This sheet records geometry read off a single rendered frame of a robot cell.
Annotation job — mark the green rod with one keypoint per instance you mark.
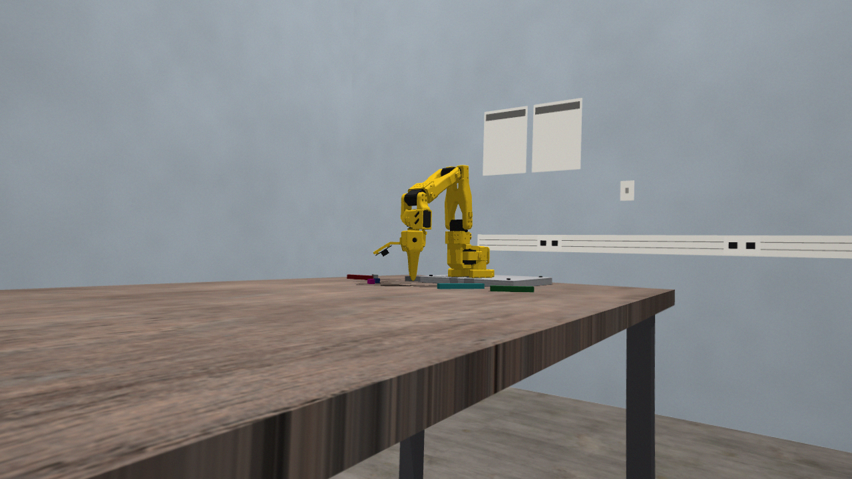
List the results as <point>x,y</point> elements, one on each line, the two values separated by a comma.
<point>511,288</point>

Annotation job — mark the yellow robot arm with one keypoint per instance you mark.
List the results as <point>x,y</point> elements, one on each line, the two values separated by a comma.
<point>461,255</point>

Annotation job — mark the turquoise rod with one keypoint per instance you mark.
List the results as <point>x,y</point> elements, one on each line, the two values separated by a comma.
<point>460,285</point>

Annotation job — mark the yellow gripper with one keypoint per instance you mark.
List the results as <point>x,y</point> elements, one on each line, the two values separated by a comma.
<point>412,242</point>

